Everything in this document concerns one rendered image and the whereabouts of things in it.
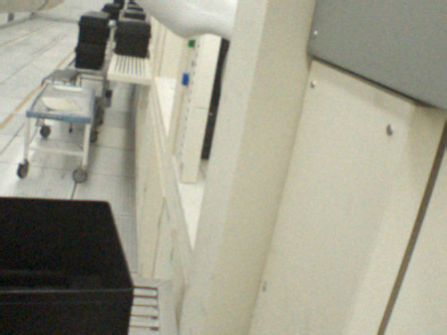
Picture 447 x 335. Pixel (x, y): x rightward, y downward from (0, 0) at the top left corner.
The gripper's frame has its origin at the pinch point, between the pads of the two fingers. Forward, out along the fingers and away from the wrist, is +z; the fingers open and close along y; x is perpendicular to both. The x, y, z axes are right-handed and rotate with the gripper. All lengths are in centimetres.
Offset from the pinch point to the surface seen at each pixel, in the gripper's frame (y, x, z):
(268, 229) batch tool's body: 27.1, -10.4, -30.0
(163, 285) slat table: -12, -45, -34
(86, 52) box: -396, -60, -89
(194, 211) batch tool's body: -25, -35, -28
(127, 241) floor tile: -160, -122, -36
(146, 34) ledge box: -287, -25, -37
